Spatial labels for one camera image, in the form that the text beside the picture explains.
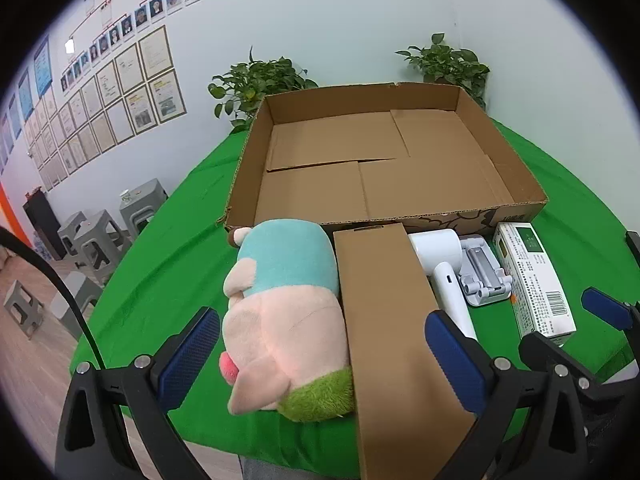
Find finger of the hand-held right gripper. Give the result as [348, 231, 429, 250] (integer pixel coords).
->
[519, 332, 640, 403]
[581, 286, 640, 332]

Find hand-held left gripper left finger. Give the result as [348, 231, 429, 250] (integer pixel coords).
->
[54, 306, 221, 480]

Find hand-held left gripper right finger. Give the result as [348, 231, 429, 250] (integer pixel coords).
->
[424, 310, 592, 480]

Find long brown cardboard carton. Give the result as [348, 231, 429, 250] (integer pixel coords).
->
[332, 222, 478, 480]

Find white folding phone stand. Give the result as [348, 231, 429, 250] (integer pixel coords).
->
[457, 234, 515, 307]

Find pink and teal plush toy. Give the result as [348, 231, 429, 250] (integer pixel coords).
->
[220, 219, 357, 423]

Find white hair dryer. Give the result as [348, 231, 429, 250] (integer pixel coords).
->
[407, 229, 478, 343]

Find large cardboard box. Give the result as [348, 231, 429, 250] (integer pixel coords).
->
[216, 82, 550, 235]

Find white box with green label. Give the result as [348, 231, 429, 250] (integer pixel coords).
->
[492, 222, 577, 348]

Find green tablecloth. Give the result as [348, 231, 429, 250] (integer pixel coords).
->
[70, 115, 640, 476]

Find grey plastic stool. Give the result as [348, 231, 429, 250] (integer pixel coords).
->
[120, 178, 168, 238]
[75, 209, 132, 286]
[57, 211, 88, 257]
[50, 271, 103, 341]
[4, 280, 45, 341]

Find person's grey clothing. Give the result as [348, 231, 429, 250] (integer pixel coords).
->
[239, 452, 362, 480]

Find black cabinet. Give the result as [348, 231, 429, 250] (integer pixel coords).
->
[22, 191, 66, 261]

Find small potted plant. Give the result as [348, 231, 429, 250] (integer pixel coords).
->
[395, 33, 491, 111]

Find bushy potted plant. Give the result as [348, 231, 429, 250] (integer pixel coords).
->
[208, 47, 319, 133]

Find row of portrait photos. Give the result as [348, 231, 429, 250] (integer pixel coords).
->
[59, 0, 297, 95]

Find wall of framed certificates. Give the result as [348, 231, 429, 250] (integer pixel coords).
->
[25, 25, 188, 193]

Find blue wall posters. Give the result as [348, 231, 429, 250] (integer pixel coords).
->
[0, 35, 54, 176]

